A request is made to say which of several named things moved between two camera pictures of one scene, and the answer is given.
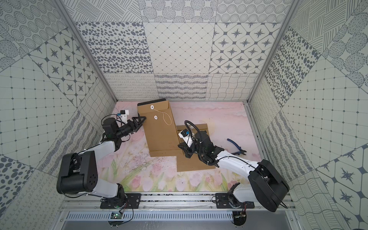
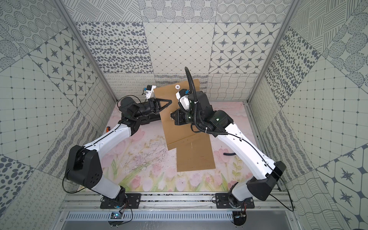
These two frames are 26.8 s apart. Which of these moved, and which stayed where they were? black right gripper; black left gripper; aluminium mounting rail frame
Moved: black left gripper; black right gripper
Stayed: aluminium mounting rail frame
